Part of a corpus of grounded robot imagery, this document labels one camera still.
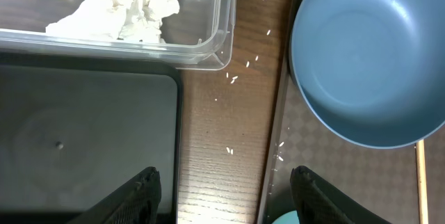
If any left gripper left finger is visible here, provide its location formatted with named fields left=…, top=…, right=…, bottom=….
left=68, top=167, right=161, bottom=224

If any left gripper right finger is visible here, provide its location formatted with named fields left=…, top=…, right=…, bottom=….
left=290, top=166, right=389, bottom=224

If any dark blue plate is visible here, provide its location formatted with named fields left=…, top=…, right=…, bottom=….
left=290, top=0, right=444, bottom=149

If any white napkin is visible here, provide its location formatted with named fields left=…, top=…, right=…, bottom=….
left=45, top=0, right=180, bottom=44

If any light blue rice bowl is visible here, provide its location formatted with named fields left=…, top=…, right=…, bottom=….
left=272, top=211, right=300, bottom=224

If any brown serving tray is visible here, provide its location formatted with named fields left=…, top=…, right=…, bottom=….
left=257, top=0, right=444, bottom=223

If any black plastic tray bin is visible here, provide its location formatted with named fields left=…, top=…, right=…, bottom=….
left=1, top=53, right=184, bottom=223

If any wooden chopstick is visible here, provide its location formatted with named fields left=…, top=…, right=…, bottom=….
left=415, top=140, right=428, bottom=224

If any clear plastic bin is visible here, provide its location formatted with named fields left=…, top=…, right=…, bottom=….
left=1, top=0, right=236, bottom=70

